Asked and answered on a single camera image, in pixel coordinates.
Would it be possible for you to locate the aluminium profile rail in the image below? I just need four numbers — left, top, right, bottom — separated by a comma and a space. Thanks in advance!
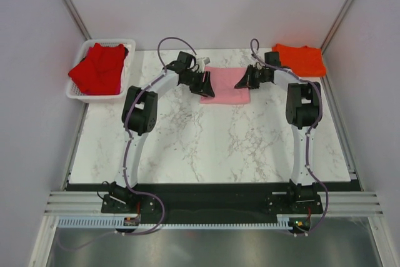
44, 191, 383, 217

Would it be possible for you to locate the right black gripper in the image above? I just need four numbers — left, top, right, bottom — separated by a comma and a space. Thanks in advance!
236, 65, 269, 90

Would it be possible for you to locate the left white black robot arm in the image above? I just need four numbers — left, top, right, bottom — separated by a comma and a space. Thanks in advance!
101, 51, 215, 214

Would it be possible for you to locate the pink t shirt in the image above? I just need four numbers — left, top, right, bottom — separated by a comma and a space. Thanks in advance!
200, 66, 251, 105

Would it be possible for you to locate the folded orange t shirt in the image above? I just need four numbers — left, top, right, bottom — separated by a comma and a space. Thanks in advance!
272, 44, 327, 78

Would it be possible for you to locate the red t shirt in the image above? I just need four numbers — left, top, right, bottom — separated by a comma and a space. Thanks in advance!
68, 43, 128, 96

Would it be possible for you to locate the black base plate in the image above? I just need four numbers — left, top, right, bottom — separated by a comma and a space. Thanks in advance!
101, 182, 323, 214

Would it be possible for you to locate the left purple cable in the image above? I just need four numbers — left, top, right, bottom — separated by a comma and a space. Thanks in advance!
57, 37, 198, 251

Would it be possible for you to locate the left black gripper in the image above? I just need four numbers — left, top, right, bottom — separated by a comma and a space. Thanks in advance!
183, 71, 214, 99

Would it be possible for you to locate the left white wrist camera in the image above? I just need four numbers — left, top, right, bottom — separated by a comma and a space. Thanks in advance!
195, 57, 210, 73

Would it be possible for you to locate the purple cable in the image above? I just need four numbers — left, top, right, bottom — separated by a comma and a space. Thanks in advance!
57, 37, 198, 251
249, 39, 329, 237

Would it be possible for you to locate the white slotted cable duct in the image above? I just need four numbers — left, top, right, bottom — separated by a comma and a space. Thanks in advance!
57, 216, 299, 229

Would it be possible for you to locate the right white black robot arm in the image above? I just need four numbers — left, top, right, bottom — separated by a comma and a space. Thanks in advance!
234, 51, 323, 214

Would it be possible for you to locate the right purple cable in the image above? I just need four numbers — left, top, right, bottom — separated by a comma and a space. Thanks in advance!
249, 39, 329, 237

